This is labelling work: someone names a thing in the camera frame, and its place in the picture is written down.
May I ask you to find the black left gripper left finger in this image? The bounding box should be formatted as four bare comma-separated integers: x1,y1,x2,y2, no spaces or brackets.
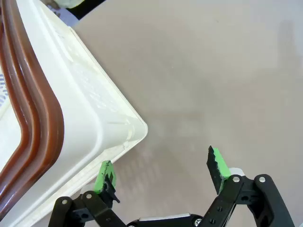
48,160,127,227

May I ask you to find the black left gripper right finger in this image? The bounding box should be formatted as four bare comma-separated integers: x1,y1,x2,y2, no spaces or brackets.
201,145,296,227

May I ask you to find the cream plastic shopping basket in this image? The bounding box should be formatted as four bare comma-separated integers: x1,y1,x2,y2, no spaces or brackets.
0,0,149,227

